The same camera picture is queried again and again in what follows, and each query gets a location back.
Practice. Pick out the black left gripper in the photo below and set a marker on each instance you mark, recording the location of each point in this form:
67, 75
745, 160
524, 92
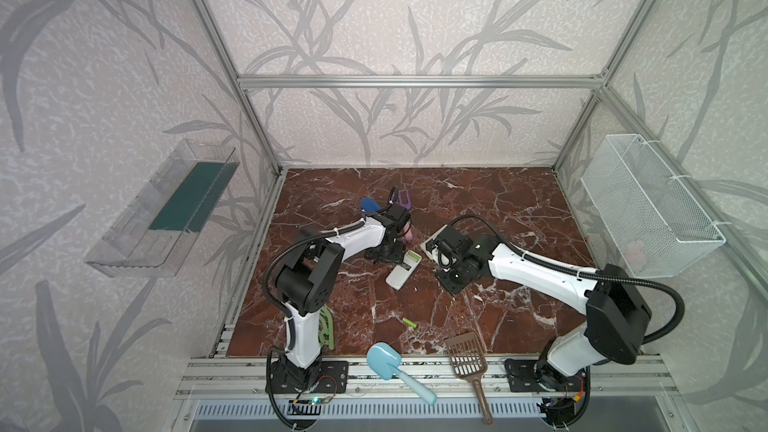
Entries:
390, 252

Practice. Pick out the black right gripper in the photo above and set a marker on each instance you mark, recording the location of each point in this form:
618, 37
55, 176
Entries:
448, 279

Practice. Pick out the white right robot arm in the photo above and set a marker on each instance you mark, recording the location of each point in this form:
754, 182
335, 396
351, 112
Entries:
616, 315

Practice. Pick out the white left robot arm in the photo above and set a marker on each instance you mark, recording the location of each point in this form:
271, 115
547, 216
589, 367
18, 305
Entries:
300, 280

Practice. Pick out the purple toy rake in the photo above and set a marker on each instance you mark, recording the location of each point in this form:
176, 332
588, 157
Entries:
404, 200

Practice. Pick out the blue toy shovel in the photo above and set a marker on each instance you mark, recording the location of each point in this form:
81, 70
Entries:
370, 206

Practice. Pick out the green plastic slotted tool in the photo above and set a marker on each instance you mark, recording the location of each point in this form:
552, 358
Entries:
326, 334

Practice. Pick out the brown litter scoop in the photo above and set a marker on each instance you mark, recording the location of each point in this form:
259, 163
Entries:
467, 358

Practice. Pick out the light blue plastic scoop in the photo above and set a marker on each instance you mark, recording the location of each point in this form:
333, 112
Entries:
383, 360

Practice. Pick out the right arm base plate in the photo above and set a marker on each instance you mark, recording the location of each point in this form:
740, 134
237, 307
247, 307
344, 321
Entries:
532, 375

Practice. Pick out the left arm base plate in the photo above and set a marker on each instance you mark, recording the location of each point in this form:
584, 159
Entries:
322, 376

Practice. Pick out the white wire mesh basket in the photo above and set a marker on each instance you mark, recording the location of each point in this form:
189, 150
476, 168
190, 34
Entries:
657, 225

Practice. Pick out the aluminium front rail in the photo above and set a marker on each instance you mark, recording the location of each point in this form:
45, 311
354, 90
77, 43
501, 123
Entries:
245, 378

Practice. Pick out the clear plastic wall shelf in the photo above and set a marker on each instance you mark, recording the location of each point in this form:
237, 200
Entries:
154, 235

